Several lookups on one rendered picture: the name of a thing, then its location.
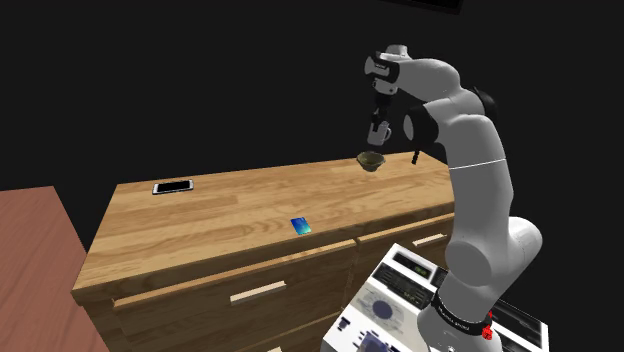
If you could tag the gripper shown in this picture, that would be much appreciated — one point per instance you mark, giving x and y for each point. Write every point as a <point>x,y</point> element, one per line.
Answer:
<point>382,106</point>

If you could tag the white mug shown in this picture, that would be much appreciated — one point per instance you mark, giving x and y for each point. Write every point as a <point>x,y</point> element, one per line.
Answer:
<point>376,138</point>

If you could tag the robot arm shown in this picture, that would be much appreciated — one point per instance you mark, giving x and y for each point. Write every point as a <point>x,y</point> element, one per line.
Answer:
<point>478,146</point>

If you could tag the olive brown bowl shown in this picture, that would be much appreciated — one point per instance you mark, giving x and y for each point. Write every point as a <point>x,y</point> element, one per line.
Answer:
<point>370,162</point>

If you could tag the small black upright object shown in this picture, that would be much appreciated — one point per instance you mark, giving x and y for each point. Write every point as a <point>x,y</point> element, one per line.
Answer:
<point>415,157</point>

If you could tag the blue card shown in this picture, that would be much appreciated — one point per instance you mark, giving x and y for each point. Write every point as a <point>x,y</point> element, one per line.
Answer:
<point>301,226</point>

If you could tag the wooden chest of drawers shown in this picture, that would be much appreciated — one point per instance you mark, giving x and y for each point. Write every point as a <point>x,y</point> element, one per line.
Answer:
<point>219,219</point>

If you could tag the silver black smartphone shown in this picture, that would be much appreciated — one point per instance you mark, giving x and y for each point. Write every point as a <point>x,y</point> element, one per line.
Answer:
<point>172,186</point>

